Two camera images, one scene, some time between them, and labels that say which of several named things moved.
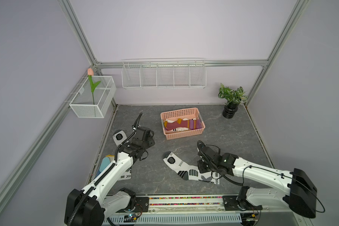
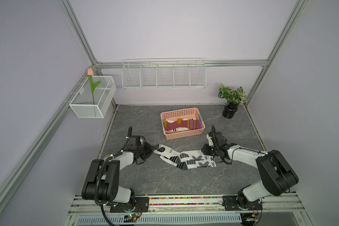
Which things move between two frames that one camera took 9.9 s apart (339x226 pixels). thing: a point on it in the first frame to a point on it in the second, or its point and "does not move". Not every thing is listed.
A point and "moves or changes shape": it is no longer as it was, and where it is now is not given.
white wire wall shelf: x=164 y=73 does not move
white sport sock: x=189 y=172 moves or changes shape
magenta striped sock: x=190 y=124 does not move
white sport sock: x=120 y=137 to x=165 y=152
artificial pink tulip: x=90 y=73 does not move
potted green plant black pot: x=234 y=98 does not move
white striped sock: x=180 y=129 does not move
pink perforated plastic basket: x=192 y=113 does not move
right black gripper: x=199 y=167 to x=204 y=150
